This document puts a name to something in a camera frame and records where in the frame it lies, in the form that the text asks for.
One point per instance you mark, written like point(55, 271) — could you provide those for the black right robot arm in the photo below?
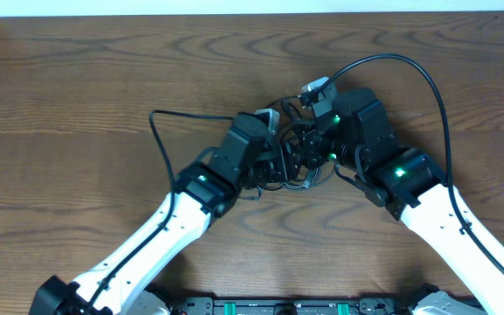
point(353, 129)

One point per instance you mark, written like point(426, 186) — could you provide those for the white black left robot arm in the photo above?
point(249, 157)

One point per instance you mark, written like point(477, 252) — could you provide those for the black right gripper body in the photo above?
point(318, 150)

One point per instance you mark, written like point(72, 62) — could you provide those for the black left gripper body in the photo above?
point(288, 159)

